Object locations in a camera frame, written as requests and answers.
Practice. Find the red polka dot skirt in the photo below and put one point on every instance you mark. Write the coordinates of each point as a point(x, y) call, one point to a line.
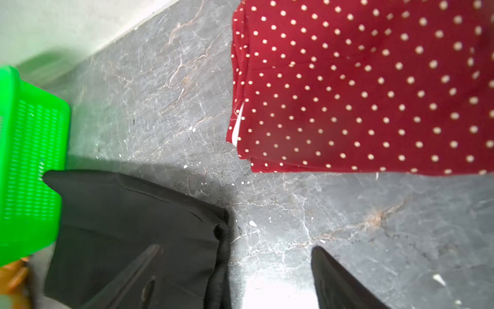
point(363, 86)

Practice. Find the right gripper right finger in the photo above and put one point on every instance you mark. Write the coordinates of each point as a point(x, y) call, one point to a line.
point(336, 288)

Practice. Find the green plastic basket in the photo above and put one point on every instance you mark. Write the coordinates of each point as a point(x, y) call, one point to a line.
point(34, 140)

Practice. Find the black skirt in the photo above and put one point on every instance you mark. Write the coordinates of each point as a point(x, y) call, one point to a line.
point(108, 219)

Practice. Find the orange plush toy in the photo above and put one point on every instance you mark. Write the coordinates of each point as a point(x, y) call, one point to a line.
point(14, 277)

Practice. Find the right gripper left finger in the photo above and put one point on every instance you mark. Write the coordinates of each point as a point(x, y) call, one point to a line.
point(134, 286)

